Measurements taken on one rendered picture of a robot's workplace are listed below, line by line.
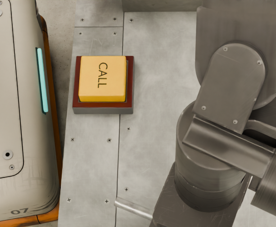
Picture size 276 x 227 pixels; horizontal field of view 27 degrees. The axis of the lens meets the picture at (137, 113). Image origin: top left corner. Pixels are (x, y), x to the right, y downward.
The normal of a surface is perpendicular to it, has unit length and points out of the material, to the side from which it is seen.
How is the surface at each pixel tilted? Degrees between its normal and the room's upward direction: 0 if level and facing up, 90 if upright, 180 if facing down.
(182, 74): 0
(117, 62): 0
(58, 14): 0
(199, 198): 90
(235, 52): 51
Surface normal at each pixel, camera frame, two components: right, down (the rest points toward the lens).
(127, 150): -0.04, -0.43
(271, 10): -0.35, 0.36
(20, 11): 0.25, -0.45
